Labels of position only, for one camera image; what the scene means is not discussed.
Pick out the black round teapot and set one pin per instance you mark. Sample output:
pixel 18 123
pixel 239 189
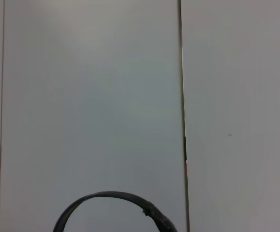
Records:
pixel 120 194

